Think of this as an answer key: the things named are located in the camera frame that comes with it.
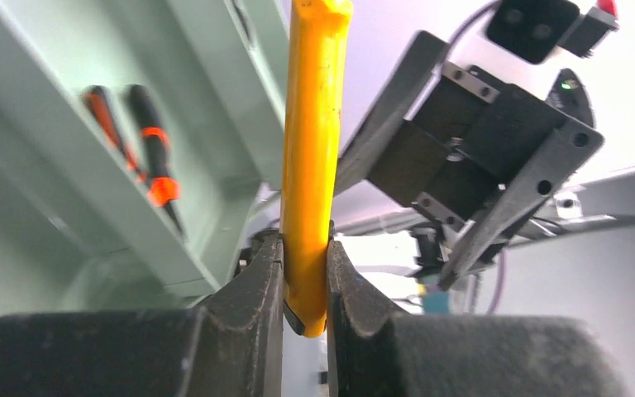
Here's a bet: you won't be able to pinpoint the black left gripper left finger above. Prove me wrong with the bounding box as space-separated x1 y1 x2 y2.
0 234 284 396

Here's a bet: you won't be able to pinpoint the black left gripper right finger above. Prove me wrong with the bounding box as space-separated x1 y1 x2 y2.
327 241 629 396

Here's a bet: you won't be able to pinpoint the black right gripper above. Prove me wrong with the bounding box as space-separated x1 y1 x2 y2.
335 31 604 291

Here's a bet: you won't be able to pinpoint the orange black needle-nose pliers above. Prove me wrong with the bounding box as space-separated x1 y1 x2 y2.
83 84 185 237

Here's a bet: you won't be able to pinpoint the orange utility knife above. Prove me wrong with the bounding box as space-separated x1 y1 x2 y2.
279 1 353 338

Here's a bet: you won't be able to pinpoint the translucent lid green toolbox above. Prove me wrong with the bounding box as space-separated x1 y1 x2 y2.
0 1 288 316

